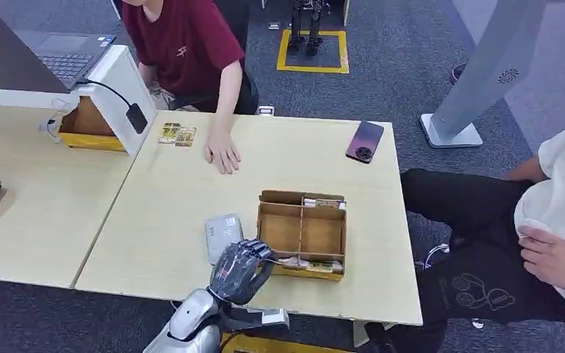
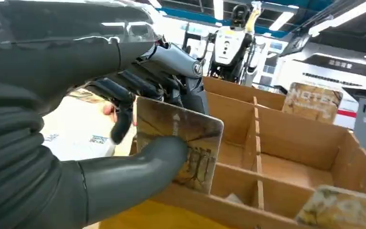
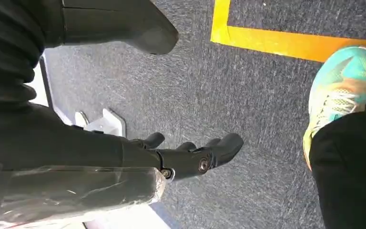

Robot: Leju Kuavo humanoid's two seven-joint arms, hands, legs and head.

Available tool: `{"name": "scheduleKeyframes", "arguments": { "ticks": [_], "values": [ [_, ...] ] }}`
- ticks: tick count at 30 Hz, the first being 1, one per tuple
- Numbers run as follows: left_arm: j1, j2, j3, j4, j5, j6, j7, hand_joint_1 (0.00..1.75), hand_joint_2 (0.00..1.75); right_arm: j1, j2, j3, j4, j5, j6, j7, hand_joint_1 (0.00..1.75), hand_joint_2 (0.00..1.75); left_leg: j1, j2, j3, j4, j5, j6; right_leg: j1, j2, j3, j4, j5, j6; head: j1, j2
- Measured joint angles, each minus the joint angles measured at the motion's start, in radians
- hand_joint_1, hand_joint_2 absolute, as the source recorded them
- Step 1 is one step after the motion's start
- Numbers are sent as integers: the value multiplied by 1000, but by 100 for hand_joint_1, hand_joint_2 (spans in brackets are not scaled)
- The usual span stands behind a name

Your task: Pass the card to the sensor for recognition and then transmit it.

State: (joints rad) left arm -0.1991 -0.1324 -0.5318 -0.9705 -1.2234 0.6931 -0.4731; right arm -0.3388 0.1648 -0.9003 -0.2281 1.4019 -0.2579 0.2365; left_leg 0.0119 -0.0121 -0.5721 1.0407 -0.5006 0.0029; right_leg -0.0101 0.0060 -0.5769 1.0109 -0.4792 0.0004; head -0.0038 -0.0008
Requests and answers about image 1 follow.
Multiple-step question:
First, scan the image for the person's left hand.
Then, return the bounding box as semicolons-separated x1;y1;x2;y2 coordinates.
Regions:
204;128;243;176

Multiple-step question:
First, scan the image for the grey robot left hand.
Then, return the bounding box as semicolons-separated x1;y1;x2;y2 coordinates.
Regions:
208;238;279;307

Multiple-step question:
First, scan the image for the person's hand with watch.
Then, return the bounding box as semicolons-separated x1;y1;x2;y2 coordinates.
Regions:
517;225;565;293

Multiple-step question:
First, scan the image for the yellow printed card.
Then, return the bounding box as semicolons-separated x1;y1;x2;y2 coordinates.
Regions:
174;126;198;149
157;121;182;145

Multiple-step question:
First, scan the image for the card row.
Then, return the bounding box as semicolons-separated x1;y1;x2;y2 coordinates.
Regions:
264;257;345;275

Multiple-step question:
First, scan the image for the grey flat device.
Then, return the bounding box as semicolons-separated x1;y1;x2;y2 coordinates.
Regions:
205;213;245;267

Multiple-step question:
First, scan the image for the seated person beside table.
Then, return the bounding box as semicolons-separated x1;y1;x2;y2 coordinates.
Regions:
364;110;565;353

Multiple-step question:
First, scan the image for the wooden card box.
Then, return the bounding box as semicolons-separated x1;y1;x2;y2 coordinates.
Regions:
256;189;348;283

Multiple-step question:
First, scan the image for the yellow floor tape strip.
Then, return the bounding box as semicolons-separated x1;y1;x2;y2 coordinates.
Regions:
220;333;354;353

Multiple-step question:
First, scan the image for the card stack in narrow slot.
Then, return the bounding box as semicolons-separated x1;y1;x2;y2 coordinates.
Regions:
303;196;347;211

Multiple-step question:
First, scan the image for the person across desk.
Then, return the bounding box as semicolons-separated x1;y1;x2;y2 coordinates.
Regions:
119;0;260;175

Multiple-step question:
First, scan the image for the yellow floor tape square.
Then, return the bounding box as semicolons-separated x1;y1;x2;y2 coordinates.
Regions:
276;29;350;75

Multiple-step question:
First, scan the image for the white laptop riser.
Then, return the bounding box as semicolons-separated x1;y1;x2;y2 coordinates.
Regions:
0;44;158;158

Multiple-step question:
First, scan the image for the yellow wooden box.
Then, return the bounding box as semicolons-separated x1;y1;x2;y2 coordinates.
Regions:
57;96;127;153

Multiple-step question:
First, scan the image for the dark smartphone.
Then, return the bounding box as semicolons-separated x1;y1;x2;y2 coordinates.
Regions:
345;121;385;165

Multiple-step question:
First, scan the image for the white kiosk stand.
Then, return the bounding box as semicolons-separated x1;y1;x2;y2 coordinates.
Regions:
419;0;561;149

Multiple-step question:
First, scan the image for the grey laptop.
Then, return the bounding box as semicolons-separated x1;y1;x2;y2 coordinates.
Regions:
0;0;117;95

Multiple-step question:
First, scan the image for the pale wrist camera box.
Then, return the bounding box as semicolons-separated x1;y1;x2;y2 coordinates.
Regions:
231;305;291;333

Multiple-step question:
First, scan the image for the black power cable with adapter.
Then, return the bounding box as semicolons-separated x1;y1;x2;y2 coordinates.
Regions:
75;79;149;135

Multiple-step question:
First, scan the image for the white cable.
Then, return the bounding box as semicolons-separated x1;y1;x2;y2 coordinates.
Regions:
38;96;81;145

